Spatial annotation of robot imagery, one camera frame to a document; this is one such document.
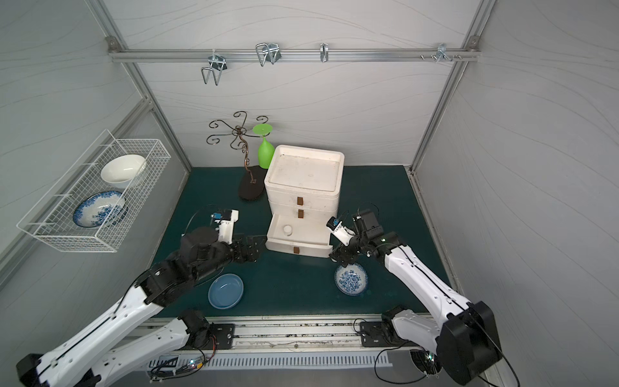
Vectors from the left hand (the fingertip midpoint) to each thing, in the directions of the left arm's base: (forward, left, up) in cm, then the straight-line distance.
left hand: (257, 239), depth 69 cm
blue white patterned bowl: (-3, -30, -23) cm, 38 cm away
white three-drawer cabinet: (+21, -12, 0) cm, 24 cm away
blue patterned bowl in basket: (+3, +42, +9) cm, 43 cm away
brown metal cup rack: (+43, +17, -27) cm, 53 cm away
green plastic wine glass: (+39, +4, +1) cm, 39 cm away
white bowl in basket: (+18, +46, +8) cm, 50 cm away
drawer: (+12, -15, -19) cm, 27 cm away
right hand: (+6, -26, -13) cm, 29 cm away
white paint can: (+16, -5, -21) cm, 27 cm away
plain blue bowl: (-8, +13, -22) cm, 27 cm away
